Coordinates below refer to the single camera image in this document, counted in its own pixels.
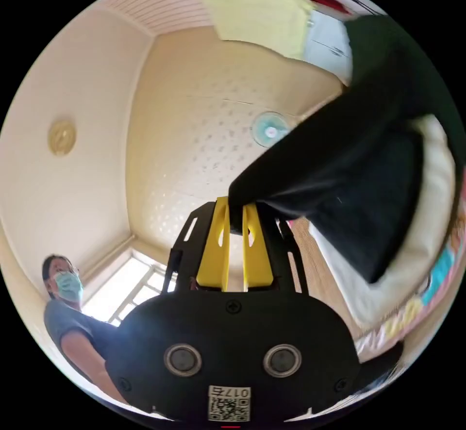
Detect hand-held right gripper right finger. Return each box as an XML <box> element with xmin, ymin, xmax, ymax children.
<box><xmin>242</xmin><ymin>203</ymin><xmax>274</xmax><ymax>291</ymax></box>

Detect bed with woven mat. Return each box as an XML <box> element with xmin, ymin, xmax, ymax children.
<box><xmin>287</xmin><ymin>114</ymin><xmax>466</xmax><ymax>364</ymax></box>

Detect yellow curtain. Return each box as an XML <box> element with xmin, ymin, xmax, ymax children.
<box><xmin>196</xmin><ymin>0</ymin><xmax>318</xmax><ymax>62</ymax></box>

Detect person's right forearm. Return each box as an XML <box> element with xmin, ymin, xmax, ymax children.
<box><xmin>82</xmin><ymin>353</ymin><xmax>129</xmax><ymax>406</ymax></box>

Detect person's body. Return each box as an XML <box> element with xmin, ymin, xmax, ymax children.
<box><xmin>41</xmin><ymin>254</ymin><xmax>123</xmax><ymax>383</ymax></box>

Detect black pants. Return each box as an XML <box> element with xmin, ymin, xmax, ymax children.
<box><xmin>228</xmin><ymin>14</ymin><xmax>466</xmax><ymax>284</ymax></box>

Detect teal wall fan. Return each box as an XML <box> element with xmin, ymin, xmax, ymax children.
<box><xmin>250</xmin><ymin>111</ymin><xmax>292</xmax><ymax>148</ymax></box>

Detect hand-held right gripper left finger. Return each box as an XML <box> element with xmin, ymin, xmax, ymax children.
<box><xmin>196</xmin><ymin>198</ymin><xmax>231</xmax><ymax>291</ymax></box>

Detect window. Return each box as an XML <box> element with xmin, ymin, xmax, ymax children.
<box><xmin>81</xmin><ymin>248</ymin><xmax>176</xmax><ymax>327</ymax></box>

